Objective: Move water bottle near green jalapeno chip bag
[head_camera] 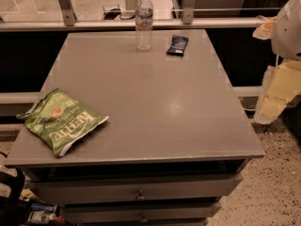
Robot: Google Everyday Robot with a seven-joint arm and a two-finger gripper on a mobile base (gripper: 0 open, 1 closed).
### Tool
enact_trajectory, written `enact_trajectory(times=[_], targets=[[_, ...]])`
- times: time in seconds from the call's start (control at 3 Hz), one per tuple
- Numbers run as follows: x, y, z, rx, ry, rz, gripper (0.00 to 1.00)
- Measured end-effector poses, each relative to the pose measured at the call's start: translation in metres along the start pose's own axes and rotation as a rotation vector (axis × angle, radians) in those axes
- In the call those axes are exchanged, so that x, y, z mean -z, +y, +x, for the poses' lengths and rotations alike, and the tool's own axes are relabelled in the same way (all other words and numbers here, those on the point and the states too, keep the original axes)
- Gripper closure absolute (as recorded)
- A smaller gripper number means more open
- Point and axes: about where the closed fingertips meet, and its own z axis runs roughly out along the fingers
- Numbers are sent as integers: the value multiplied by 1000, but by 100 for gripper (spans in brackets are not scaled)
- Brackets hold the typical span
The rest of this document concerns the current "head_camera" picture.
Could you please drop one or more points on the upper drawer knob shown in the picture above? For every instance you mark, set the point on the upper drawer knob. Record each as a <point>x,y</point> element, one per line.
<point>140,196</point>

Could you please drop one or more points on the upper grey drawer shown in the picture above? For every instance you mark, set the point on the upper grey drawer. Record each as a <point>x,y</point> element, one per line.
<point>126,190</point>

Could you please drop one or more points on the bottles on floor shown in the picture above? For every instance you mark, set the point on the bottles on floor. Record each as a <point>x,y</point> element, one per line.
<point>45,215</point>

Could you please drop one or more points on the drawer knob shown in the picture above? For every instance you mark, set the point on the drawer knob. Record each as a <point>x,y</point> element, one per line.
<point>140,196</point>
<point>143,219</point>

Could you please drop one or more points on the metal railing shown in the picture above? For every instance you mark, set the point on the metal railing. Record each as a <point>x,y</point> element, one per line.
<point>76,15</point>

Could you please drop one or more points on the black bag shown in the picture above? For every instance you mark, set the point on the black bag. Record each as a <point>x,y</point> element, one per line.
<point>13,211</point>

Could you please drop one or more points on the lower drawer knob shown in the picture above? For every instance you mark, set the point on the lower drawer knob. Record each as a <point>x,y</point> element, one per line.
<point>143,219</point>

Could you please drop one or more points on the green jalapeno chip bag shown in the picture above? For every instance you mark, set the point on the green jalapeno chip bag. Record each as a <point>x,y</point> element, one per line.
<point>59,120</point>

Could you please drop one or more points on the dark blue snack packet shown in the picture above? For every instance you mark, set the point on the dark blue snack packet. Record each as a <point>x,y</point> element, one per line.
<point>177,46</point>

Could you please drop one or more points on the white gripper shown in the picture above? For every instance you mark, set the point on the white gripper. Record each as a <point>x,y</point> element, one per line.
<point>288,32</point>

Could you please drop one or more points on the clear plastic water bottle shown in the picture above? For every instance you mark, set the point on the clear plastic water bottle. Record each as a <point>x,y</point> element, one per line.
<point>143,24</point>

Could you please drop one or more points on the grey drawer cabinet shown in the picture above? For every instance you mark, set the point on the grey drawer cabinet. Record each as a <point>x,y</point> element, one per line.
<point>168,116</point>

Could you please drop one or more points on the grey drawer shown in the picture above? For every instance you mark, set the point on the grey drawer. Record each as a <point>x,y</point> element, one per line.
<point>126,190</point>
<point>133,212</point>

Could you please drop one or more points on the lower grey drawer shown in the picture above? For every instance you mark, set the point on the lower grey drawer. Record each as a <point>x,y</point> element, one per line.
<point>133,212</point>

